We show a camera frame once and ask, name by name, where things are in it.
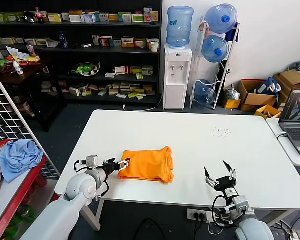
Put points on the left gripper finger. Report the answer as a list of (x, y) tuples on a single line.
[(123, 164), (112, 160)]

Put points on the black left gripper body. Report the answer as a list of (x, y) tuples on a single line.
[(112, 167)]

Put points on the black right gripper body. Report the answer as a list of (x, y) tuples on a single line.
[(223, 183)]

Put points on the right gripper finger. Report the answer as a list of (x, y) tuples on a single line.
[(208, 179), (232, 173)]

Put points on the orange t-shirt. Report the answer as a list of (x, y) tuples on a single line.
[(145, 165)]

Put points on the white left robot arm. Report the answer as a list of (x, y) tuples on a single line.
[(82, 187)]

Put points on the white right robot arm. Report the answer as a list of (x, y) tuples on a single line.
[(252, 230)]

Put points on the large white table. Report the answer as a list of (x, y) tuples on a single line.
[(252, 155)]

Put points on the white power adapter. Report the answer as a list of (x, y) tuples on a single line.
[(209, 218)]

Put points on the white power strip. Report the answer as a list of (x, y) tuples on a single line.
[(191, 214)]

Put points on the scattered dark crumbs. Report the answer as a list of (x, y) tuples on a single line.
[(222, 131)]

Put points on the small white side table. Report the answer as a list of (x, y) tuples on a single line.
[(285, 147)]

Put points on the yellow plastic bin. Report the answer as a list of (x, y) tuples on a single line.
[(260, 113)]

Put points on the yellow cardboard box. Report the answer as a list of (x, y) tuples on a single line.
[(233, 103)]

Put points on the grey laptop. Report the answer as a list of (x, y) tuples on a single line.
[(297, 135)]

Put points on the clear plastic bag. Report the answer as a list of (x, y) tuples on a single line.
[(233, 95)]

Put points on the open cardboard box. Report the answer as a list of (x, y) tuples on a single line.
[(262, 100)]

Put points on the blue water jug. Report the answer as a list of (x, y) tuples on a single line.
[(205, 95), (215, 50), (180, 27), (221, 17)]

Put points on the flat white medicine box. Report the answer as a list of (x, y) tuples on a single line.
[(110, 75)]

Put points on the white jug rack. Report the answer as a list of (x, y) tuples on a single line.
[(222, 82)]

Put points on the blue bag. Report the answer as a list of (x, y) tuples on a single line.
[(265, 87)]

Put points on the light blue crumpled shirt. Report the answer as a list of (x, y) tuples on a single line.
[(20, 160)]

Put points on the yellow green medicine box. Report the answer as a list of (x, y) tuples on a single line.
[(136, 69)]

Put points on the metal bowl with green packs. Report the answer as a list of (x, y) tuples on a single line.
[(86, 68)]

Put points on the white water dispenser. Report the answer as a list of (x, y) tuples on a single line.
[(175, 82)]

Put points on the green plastic bottle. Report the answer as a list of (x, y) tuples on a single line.
[(26, 212)]

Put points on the red-edged white shelf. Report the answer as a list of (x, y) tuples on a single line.
[(15, 192)]

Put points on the red snack bag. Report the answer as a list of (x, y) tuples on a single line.
[(1, 146)]

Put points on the closed cardboard box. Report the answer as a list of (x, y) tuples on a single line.
[(291, 77)]

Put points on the small white red box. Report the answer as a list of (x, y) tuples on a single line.
[(87, 45)]

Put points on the orange medicine box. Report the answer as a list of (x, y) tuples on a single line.
[(128, 43)]

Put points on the yellow red medicine box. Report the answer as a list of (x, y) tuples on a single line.
[(140, 44)]

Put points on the dark wooden table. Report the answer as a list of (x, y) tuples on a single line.
[(30, 72)]

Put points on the white paper cup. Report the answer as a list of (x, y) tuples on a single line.
[(154, 47)]

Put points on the dark blue bottle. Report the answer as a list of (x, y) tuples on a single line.
[(63, 41)]

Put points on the open white box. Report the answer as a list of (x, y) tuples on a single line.
[(52, 44)]

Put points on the small white bottle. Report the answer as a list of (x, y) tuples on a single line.
[(18, 68)]

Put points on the pink drink bottle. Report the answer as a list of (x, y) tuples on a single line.
[(31, 51)]

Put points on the black shelving unit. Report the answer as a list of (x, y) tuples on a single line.
[(102, 24)]

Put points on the pale yellow medicine box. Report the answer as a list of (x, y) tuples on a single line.
[(42, 41), (8, 41)]

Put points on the yellow white paper pile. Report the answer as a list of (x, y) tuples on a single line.
[(17, 53)]

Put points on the blue white medicine box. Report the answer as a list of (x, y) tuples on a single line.
[(88, 18)]

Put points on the green snack bag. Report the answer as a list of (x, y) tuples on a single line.
[(3, 62)]

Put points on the tall pink blue box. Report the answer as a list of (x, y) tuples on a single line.
[(148, 15)]

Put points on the yellow white medicine box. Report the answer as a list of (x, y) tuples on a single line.
[(155, 16)]

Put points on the cola bottle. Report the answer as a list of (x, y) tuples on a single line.
[(40, 16)]

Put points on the black shiny helmet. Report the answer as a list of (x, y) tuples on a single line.
[(30, 17)]

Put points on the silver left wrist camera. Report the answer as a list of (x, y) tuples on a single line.
[(92, 162)]

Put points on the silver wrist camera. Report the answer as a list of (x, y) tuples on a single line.
[(92, 162), (240, 205)]

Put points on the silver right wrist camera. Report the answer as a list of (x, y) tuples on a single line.
[(240, 205)]

